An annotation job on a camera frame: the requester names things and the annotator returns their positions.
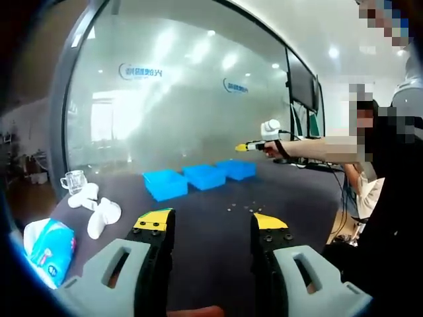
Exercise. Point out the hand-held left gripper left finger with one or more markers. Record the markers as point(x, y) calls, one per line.
point(92, 290)

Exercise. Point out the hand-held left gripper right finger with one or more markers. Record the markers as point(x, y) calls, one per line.
point(333, 297)

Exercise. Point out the screws nuts washers group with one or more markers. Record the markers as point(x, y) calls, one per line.
point(228, 209)

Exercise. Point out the white shoulder-worn device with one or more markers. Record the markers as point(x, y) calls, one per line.
point(409, 95)

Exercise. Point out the black door frame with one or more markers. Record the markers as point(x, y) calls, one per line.
point(61, 115)

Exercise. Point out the blue logo glass decal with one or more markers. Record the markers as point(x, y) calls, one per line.
point(140, 71)
point(235, 86)

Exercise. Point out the blue white tissue pack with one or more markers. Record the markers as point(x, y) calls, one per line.
point(49, 251)

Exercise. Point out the person in black shirt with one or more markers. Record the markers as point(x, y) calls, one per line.
point(396, 214)

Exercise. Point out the black desk equipment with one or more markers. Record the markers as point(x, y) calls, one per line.
point(317, 166)

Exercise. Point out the clear glass mug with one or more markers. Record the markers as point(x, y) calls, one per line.
point(75, 183)

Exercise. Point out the person's right hand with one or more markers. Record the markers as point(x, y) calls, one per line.
point(272, 150)

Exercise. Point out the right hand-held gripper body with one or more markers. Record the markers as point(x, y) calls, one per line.
point(271, 130)

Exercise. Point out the black computer monitor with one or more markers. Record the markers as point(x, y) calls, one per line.
point(300, 82)

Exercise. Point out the blue plastic bin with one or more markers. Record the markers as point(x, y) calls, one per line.
point(165, 185)
point(205, 176)
point(236, 170)

